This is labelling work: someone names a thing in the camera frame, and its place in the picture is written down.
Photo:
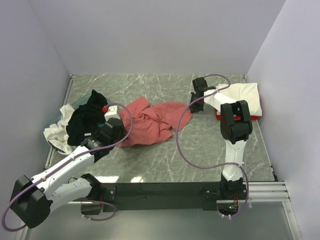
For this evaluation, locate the black base crossbar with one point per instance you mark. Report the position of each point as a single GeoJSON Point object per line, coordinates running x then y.
{"type": "Point", "coordinates": [164, 196]}

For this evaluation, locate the folded white t shirt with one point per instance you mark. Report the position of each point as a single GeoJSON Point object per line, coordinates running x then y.
{"type": "Point", "coordinates": [244, 91]}

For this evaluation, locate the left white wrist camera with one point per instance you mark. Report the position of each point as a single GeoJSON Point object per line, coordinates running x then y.
{"type": "Point", "coordinates": [110, 112]}

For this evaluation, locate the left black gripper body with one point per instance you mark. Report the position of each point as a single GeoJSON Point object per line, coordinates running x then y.
{"type": "Point", "coordinates": [122, 135]}

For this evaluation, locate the black t shirt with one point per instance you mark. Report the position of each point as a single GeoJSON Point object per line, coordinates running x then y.
{"type": "Point", "coordinates": [86, 119]}

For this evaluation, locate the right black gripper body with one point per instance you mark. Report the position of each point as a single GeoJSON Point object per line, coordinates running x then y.
{"type": "Point", "coordinates": [196, 107]}

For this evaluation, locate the crumpled white t shirt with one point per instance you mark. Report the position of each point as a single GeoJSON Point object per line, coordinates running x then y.
{"type": "Point", "coordinates": [56, 134]}

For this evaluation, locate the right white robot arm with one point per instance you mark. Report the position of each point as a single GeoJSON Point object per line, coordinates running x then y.
{"type": "Point", "coordinates": [235, 127]}

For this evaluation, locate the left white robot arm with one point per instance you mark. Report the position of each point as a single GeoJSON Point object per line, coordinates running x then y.
{"type": "Point", "coordinates": [33, 199]}

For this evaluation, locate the pink t shirt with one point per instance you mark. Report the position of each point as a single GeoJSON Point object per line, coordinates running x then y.
{"type": "Point", "coordinates": [153, 124]}

